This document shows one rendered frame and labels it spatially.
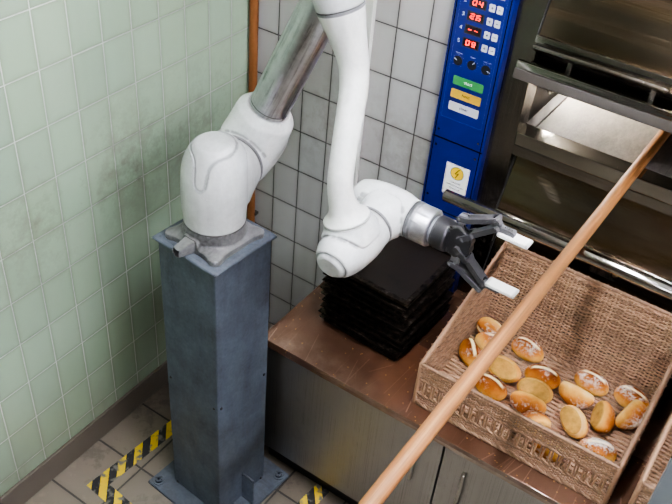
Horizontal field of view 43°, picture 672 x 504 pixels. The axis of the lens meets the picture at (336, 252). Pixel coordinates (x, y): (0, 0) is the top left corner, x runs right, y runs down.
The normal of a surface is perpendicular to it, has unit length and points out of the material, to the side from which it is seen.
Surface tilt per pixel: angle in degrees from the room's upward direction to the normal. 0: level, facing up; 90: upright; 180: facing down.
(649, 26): 70
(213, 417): 90
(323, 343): 0
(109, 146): 90
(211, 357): 90
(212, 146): 6
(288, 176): 90
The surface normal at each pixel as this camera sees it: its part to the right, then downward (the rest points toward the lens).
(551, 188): -0.50, 0.19
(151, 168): 0.82, 0.40
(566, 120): 0.07, -0.78
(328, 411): -0.56, 0.49
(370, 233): 0.74, 0.04
